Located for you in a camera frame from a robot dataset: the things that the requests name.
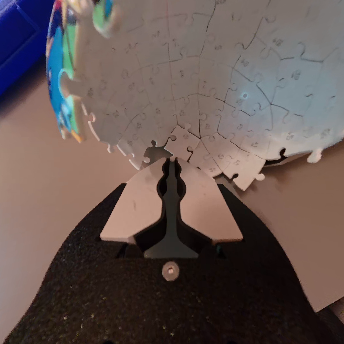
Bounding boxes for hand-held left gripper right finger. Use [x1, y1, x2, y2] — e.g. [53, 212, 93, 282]
[175, 157, 244, 254]

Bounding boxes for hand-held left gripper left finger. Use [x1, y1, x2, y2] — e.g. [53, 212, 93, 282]
[99, 157, 171, 252]

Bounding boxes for blue plastic bin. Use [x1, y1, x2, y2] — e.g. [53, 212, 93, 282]
[0, 0, 54, 97]

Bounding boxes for half-built cartoon puzzle ball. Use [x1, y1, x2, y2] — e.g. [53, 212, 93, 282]
[46, 0, 344, 192]

